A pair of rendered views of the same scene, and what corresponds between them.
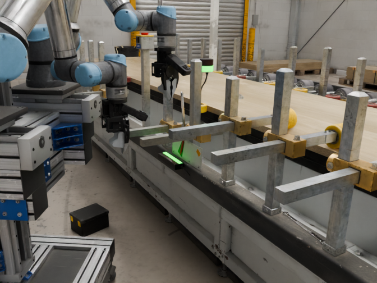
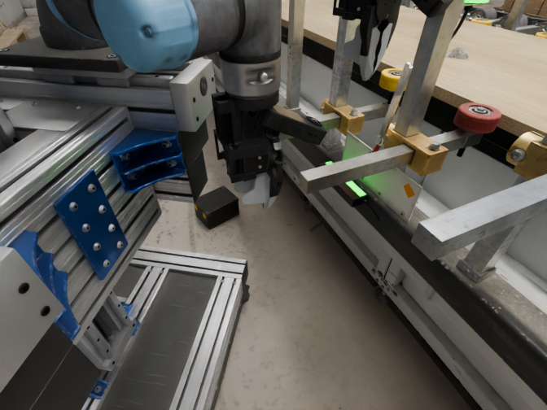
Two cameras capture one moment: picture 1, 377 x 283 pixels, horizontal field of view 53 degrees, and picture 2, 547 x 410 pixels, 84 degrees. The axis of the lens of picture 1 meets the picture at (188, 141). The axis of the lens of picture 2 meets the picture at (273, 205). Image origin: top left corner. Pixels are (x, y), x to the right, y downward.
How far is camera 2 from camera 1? 95 cm
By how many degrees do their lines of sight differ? 24
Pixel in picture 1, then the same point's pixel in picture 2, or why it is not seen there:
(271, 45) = not seen: outside the picture
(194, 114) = (414, 112)
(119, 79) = (261, 35)
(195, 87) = (435, 49)
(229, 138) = not seen: hidden behind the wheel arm
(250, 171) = not seen: hidden behind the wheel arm
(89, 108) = (189, 102)
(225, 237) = (399, 272)
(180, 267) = (326, 284)
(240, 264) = (417, 311)
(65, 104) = (135, 89)
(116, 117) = (251, 143)
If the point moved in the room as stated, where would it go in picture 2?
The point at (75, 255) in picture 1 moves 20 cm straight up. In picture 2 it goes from (197, 286) to (187, 251)
